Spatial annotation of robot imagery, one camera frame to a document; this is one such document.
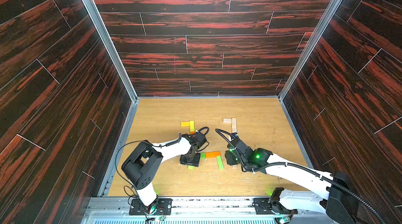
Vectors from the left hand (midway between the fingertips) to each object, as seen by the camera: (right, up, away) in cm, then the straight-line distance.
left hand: (194, 164), depth 88 cm
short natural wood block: (+22, +24, +17) cm, 37 cm away
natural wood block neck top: (+26, +21, +14) cm, 36 cm away
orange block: (+11, +5, +3) cm, 12 cm away
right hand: (+20, +8, -5) cm, 22 cm away
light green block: (+15, +1, 0) cm, 15 cm away
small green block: (+5, +5, +1) cm, 7 cm away
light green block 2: (-1, +1, -6) cm, 6 cm away
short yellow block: (-7, +22, +15) cm, 28 cm away
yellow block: (-2, +21, +14) cm, 25 cm away
